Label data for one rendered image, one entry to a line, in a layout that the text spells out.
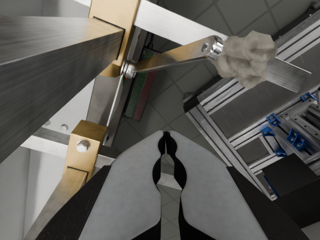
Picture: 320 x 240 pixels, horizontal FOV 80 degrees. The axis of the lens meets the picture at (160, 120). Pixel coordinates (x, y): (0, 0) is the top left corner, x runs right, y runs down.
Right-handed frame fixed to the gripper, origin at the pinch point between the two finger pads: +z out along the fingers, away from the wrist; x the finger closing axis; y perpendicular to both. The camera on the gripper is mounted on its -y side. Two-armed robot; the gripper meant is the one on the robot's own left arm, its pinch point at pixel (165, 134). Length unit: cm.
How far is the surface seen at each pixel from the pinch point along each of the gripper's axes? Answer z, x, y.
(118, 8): 13.6, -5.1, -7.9
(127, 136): 101, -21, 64
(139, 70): 11.0, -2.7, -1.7
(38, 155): 39, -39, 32
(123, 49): 13.6, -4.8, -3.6
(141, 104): 30.5, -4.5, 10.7
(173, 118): 101, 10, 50
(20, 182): 35, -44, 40
